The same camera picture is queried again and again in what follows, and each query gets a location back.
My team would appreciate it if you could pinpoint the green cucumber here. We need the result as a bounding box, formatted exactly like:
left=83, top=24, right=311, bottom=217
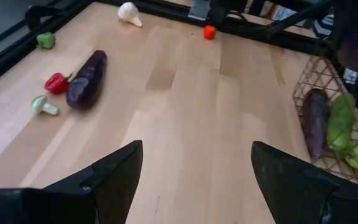
left=326, top=92, right=357, bottom=153

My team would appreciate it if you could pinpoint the black frame clamp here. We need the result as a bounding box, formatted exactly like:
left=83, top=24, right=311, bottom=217
left=24, top=4, right=62, bottom=32

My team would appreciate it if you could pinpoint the large dark purple eggplant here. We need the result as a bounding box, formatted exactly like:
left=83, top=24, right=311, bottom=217
left=65, top=49, right=108, bottom=111

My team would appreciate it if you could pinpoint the white garlic bulb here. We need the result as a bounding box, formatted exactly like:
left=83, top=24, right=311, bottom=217
left=117, top=1, right=144, bottom=28

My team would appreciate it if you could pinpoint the small pale green mushroom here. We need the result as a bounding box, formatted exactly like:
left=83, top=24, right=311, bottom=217
left=30, top=95, right=60, bottom=116

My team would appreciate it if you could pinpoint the slim purple eggplant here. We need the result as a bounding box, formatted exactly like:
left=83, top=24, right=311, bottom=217
left=301, top=88, right=331, bottom=160

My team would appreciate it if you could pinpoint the small green pepper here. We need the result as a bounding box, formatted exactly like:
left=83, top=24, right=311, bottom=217
left=36, top=31, right=57, bottom=50

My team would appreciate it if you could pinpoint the silver mounting plate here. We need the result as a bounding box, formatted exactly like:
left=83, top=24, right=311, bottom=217
left=187, top=0, right=213, bottom=21

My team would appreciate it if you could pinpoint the small red pepper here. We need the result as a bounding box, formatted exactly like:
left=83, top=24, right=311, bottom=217
left=44, top=72, right=73, bottom=95

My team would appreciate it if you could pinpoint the small red tomato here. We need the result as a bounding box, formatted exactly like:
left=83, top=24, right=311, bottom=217
left=203, top=25, right=216, bottom=40

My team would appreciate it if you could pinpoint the gold wire basket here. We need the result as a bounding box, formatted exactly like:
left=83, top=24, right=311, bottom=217
left=292, top=55, right=358, bottom=190

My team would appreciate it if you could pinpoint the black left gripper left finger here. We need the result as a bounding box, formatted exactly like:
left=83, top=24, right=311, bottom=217
left=0, top=139, right=144, bottom=224

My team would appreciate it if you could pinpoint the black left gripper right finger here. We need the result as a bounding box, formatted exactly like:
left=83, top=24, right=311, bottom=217
left=250, top=141, right=358, bottom=224

